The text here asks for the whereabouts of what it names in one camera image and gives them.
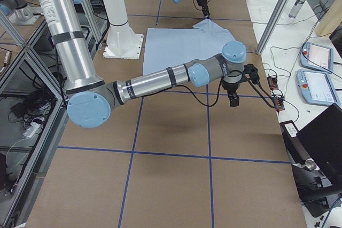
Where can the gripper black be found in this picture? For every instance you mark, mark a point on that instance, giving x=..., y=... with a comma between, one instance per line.
x=202, y=3
x=231, y=88

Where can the white camera pillar with base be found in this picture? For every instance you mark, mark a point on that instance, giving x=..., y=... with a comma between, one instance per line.
x=122, y=42

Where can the teach pendant blue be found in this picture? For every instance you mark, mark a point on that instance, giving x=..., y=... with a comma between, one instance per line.
x=317, y=57
x=316, y=88

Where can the black laptop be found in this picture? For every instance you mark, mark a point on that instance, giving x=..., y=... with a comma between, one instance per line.
x=315, y=153

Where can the light blue t-shirt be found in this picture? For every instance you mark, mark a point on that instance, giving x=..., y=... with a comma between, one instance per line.
x=167, y=47

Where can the near teach pendant blue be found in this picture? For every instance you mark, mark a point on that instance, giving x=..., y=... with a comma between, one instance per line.
x=316, y=88

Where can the far teach pendant blue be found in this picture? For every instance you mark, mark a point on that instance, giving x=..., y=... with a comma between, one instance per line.
x=317, y=57

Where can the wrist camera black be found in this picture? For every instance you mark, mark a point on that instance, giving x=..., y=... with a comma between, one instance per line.
x=252, y=73

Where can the aluminium frame post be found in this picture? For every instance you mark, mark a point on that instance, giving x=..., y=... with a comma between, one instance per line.
x=274, y=18

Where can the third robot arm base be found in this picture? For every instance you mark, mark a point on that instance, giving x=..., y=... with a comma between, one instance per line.
x=20, y=12

